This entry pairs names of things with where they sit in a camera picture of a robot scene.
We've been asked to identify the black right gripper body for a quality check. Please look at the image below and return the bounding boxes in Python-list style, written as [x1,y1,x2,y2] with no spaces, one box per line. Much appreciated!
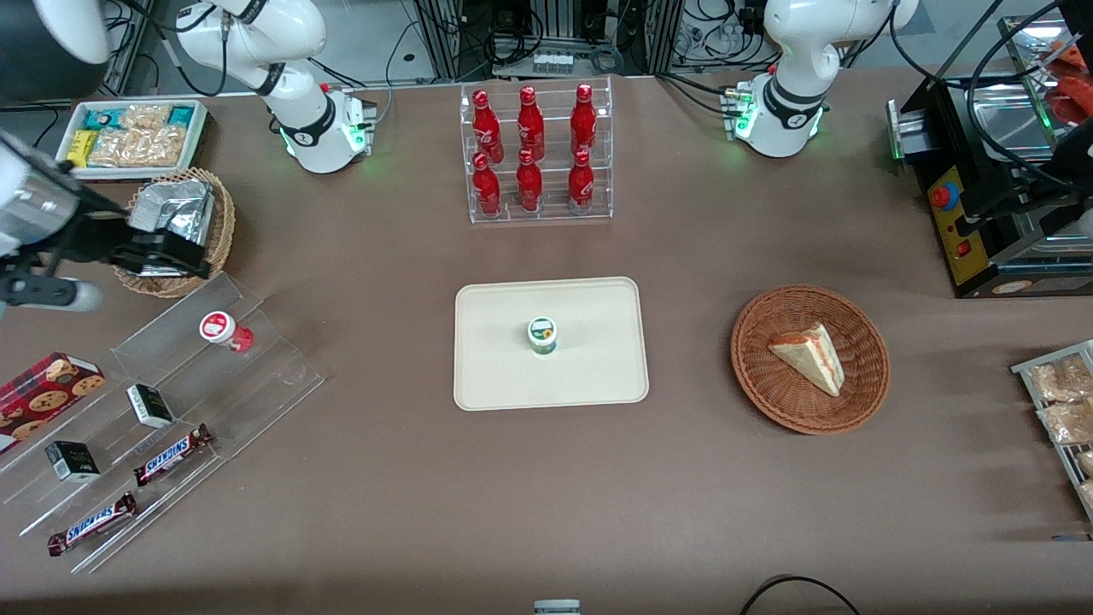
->
[0,192,173,283]

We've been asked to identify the red gum bottle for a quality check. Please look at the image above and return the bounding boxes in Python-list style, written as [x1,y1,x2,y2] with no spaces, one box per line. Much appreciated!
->
[199,311,254,354]

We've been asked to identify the stainless steel tray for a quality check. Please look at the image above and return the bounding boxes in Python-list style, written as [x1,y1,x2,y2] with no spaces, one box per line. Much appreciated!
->
[965,81,1064,165]

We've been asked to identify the beige plastic tray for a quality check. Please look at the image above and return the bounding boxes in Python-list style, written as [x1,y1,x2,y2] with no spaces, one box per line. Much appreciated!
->
[453,276,650,413]

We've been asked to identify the silver foil packs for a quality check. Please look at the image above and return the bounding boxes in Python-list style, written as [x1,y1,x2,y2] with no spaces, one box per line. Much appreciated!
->
[128,179,215,249]

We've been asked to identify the light wicker foil basket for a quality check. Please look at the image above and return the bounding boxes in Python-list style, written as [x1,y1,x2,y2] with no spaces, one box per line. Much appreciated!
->
[113,167,237,299]

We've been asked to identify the black machine yellow panel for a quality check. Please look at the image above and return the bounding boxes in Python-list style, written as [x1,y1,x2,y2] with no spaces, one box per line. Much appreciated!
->
[886,73,1093,300]

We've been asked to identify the large clear peanut bag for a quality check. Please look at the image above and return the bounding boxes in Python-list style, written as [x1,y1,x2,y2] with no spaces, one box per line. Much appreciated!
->
[88,126,188,168]

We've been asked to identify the white snack bin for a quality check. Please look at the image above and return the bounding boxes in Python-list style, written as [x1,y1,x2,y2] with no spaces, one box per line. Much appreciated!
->
[53,98,210,182]

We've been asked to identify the red packets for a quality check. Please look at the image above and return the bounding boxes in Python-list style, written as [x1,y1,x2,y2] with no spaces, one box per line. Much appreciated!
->
[1043,38,1093,127]

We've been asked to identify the small clear peanut bag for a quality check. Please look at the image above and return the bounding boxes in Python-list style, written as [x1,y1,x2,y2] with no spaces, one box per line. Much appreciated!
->
[120,104,172,131]

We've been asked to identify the clear acrylic tiered stand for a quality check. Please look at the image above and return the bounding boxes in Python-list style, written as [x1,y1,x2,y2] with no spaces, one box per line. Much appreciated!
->
[0,272,326,575]

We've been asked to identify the small black box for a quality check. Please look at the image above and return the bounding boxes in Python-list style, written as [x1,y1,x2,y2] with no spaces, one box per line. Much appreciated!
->
[126,384,175,430]
[44,441,102,483]

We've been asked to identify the red cookie box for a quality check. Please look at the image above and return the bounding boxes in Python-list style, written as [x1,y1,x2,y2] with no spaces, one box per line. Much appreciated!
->
[0,352,108,454]

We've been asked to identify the Snickers bar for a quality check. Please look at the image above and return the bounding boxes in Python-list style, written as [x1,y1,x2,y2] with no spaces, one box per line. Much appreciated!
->
[132,424,214,488]
[47,491,139,558]

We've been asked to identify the wrapped triangle sandwich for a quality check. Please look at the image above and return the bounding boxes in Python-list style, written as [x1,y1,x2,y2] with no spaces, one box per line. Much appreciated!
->
[767,322,846,398]

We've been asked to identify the red cola bottle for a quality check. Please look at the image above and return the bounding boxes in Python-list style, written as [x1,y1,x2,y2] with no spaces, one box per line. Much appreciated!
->
[472,89,505,163]
[472,152,502,216]
[568,149,595,211]
[516,149,544,212]
[516,85,546,161]
[570,83,597,156]

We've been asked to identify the brown wicker sandwich basket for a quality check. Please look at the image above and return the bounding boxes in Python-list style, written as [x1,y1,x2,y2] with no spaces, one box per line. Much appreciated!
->
[730,284,891,436]

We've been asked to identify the clear acrylic bottle rack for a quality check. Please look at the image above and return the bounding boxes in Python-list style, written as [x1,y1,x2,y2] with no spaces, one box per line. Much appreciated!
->
[459,75,614,225]

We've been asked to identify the black looping cable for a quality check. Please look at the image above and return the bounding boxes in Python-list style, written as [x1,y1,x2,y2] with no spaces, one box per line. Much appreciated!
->
[967,4,1093,189]

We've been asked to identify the grey wire rack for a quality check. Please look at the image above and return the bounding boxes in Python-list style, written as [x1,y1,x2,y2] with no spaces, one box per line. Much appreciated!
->
[1011,339,1093,524]

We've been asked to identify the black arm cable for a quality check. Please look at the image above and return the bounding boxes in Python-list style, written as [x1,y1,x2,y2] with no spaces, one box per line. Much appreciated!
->
[115,0,231,97]

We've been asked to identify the black curved cable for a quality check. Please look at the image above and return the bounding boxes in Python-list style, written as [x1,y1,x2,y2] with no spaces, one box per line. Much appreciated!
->
[888,0,1008,91]

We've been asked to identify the black floor cable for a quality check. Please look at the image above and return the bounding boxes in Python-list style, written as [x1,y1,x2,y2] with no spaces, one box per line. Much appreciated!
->
[738,575,863,615]

